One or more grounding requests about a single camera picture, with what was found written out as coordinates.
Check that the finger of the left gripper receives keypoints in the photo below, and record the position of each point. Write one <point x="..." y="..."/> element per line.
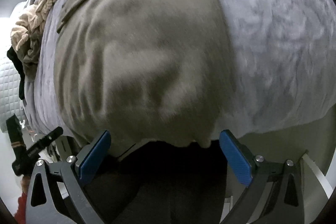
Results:
<point x="43" y="143"/>

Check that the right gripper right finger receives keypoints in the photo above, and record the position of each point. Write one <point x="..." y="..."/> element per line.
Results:
<point x="284" y="203"/>

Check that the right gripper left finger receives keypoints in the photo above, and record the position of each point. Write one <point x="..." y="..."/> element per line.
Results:
<point x="44" y="201"/>

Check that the taupe fuzzy sweater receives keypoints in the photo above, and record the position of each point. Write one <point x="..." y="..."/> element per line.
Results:
<point x="143" y="69"/>

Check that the white quilted mattress side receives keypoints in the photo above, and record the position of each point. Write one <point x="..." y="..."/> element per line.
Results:
<point x="10" y="102"/>

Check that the dark olive garment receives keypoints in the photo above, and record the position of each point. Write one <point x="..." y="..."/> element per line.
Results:
<point x="26" y="60"/>

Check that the cream striped knit garment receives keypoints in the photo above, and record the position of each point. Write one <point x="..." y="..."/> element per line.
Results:
<point x="33" y="19"/>

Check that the lavender plush bed blanket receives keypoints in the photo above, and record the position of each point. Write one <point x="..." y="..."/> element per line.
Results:
<point x="283" y="52"/>

